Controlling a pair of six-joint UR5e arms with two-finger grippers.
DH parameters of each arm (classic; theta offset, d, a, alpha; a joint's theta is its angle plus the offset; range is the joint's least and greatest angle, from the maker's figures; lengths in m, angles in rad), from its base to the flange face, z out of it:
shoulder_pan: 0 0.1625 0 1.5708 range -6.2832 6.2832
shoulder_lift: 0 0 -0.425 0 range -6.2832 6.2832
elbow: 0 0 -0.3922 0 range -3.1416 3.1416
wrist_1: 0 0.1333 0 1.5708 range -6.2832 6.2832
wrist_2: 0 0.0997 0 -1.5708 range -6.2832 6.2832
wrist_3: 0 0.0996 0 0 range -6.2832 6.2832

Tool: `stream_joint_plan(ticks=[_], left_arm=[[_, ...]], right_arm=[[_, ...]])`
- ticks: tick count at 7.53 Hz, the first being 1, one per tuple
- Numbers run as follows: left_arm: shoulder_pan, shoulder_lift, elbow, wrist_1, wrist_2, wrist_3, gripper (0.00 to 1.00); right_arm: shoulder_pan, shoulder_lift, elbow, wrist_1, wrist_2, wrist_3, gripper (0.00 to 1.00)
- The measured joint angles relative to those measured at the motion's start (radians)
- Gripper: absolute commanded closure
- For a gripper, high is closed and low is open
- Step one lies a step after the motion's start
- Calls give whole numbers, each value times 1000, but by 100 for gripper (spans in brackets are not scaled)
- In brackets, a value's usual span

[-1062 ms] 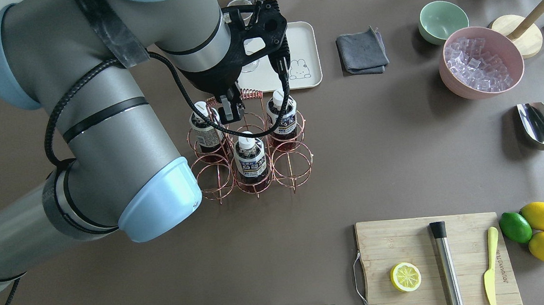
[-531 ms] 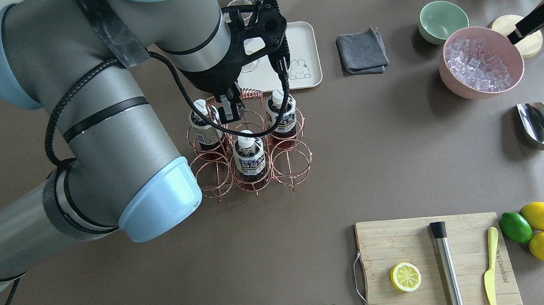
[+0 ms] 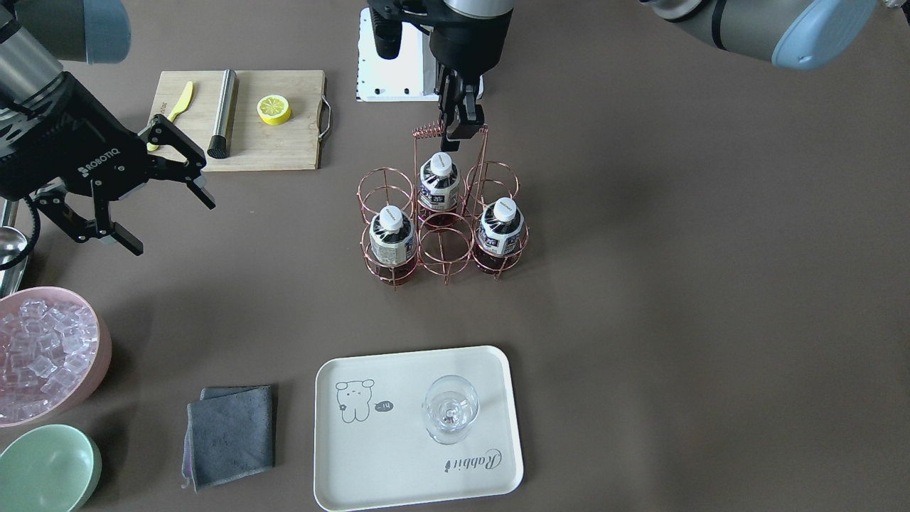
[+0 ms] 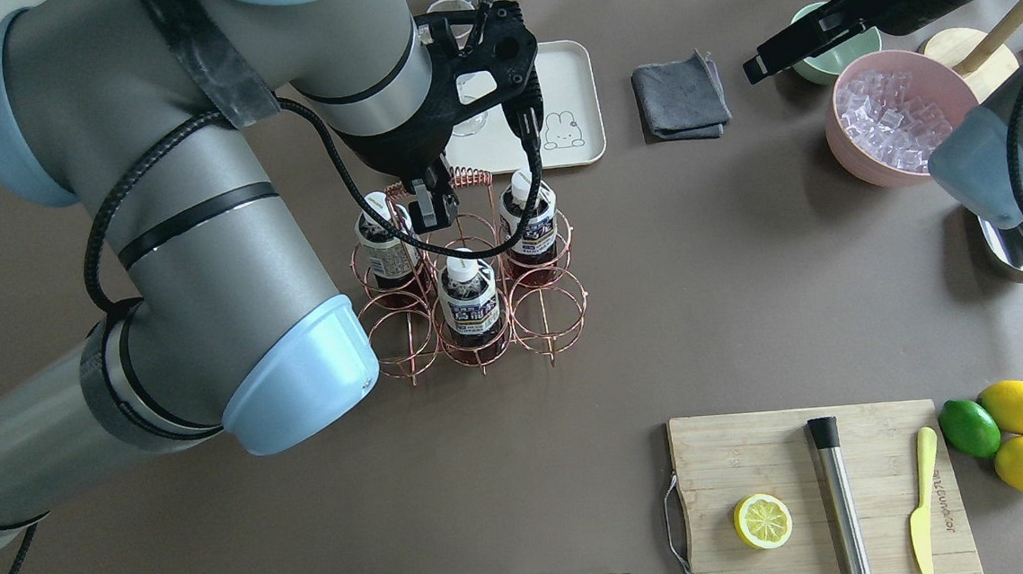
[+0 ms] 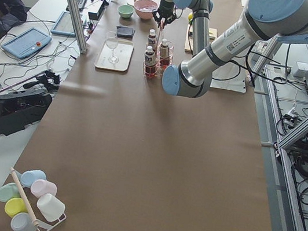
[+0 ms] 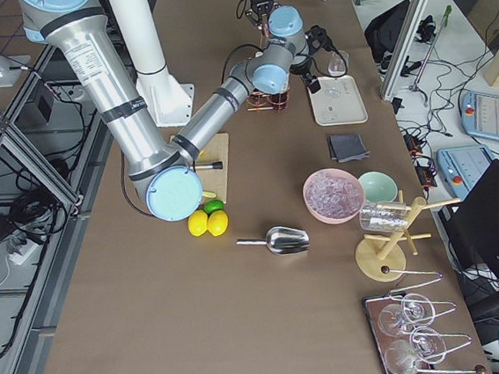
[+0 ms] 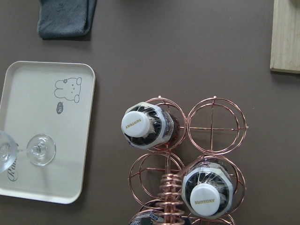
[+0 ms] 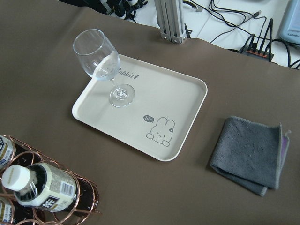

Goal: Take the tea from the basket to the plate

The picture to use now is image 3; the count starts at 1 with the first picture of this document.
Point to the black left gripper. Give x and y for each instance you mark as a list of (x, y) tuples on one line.
[(469, 44)]

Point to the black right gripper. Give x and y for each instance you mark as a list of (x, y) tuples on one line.
[(67, 146)]

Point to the copper wire bottle basket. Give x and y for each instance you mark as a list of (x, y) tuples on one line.
[(444, 244)]

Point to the tea bottle white cap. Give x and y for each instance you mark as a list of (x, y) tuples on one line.
[(438, 195), (498, 236), (392, 243)]

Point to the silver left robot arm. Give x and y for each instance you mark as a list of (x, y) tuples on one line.
[(799, 35)]

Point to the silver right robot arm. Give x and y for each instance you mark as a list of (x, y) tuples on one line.
[(37, 37)]

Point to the yellow plastic knife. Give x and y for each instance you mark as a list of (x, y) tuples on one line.
[(173, 111)]

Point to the steel muddler black tip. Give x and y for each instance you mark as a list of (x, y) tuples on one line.
[(219, 141)]

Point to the steel ice scoop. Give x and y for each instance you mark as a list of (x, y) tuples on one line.
[(13, 241)]

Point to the bamboo cutting board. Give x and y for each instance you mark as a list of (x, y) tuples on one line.
[(252, 144)]

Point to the half lemon slice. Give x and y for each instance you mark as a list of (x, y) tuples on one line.
[(274, 110)]

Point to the pink bowl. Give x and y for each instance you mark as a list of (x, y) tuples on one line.
[(101, 363)]

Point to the clear ice cubes pile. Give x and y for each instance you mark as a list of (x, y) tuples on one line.
[(48, 347)]

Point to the grey folded cloth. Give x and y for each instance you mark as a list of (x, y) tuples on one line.
[(230, 435)]

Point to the clear wine glass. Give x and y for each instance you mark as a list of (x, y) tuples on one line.
[(450, 408)]

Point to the green bowl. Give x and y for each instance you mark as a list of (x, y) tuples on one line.
[(50, 468)]

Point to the cream rabbit tray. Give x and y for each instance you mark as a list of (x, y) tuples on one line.
[(372, 448)]

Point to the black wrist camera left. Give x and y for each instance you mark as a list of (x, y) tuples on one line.
[(388, 24)]

